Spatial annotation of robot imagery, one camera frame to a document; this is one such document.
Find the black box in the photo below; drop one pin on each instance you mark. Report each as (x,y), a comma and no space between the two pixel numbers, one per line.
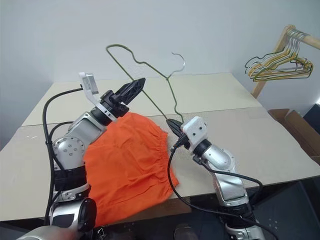
(315,115)

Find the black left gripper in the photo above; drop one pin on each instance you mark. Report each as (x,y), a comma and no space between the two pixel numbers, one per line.
(113,102)

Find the wooden clothes rack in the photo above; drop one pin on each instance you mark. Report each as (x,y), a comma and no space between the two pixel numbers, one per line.
(260,88)

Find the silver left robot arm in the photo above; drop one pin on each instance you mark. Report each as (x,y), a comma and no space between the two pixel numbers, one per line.
(75,147)

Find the orange shorts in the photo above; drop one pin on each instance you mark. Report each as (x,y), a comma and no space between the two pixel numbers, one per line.
(130,160)

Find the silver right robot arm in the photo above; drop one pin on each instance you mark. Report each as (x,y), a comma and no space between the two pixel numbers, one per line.
(225,160)

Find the brown cardboard box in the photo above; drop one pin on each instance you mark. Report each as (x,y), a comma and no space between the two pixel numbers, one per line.
(300,130)

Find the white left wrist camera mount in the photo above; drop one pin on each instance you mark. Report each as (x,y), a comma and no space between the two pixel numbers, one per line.
(88,82)

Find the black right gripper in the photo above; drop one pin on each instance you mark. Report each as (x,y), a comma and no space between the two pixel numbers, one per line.
(183,143)

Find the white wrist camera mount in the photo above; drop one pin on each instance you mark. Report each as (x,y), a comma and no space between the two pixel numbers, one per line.
(88,82)
(195,130)

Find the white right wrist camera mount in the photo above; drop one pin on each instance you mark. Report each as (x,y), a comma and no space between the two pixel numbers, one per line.
(195,130)

